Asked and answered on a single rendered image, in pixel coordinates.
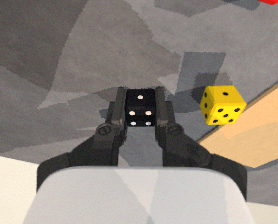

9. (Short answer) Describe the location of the yellow die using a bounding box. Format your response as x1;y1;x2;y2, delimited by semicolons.
200;86;246;125

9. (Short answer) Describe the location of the black die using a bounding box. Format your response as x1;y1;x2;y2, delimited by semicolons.
125;89;156;127

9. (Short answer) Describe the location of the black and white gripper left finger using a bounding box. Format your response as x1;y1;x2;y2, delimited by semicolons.
36;87;128;193

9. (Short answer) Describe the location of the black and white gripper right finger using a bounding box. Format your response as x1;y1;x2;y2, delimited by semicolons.
155;87;247;202

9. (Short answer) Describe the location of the orange mat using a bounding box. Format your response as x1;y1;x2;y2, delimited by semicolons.
197;83;278;168

